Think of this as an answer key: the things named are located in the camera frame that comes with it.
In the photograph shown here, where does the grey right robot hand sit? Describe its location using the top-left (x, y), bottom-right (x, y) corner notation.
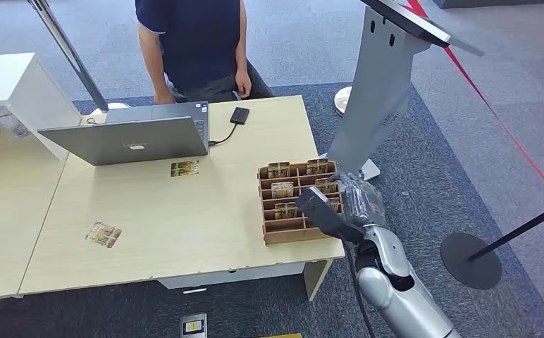
top-left (328, 171), bottom-right (388, 230)

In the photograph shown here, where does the person's left hand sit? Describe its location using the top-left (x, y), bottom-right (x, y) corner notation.
top-left (234, 70), bottom-right (253, 100)

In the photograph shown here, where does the wooden card organizer box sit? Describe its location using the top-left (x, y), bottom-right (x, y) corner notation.
top-left (256, 159), bottom-right (345, 246)

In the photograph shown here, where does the person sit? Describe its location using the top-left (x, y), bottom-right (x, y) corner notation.
top-left (135, 0), bottom-right (276, 106)

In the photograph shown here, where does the key card with HOTEL print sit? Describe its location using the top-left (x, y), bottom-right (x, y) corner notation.
top-left (271, 182), bottom-right (295, 200)

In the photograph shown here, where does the grey laptop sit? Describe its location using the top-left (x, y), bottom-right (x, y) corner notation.
top-left (37, 101), bottom-right (210, 168)

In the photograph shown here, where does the white round floor base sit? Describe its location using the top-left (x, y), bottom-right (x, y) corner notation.
top-left (333, 85), bottom-right (354, 117)

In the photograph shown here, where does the metal pole stand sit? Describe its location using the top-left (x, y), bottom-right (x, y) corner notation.
top-left (26, 0), bottom-right (131, 117)

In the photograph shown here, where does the grey kiosk stand with screen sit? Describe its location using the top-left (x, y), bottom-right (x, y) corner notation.
top-left (319, 0), bottom-right (486, 182)

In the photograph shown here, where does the black stanchion with round base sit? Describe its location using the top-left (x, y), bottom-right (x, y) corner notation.
top-left (440, 196), bottom-right (544, 291)

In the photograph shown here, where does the white cabinet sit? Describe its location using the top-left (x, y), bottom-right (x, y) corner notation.
top-left (0, 52), bottom-right (83, 162)

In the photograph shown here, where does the white desk drawer unit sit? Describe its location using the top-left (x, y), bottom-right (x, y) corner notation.
top-left (156, 261), bottom-right (307, 296)

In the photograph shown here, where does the clear plastic holder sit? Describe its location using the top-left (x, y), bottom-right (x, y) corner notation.
top-left (0, 106), bottom-right (32, 139)

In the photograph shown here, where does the red barrier tape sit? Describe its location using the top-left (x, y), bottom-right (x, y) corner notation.
top-left (404, 0), bottom-right (544, 213)

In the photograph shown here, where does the floor socket plate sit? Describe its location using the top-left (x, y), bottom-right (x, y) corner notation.
top-left (179, 313), bottom-right (209, 338)

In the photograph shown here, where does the black drive cable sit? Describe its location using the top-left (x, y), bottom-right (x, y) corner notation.
top-left (208, 122), bottom-right (240, 148)

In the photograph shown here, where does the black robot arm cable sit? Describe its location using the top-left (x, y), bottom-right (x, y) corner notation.
top-left (340, 235), bottom-right (377, 338)

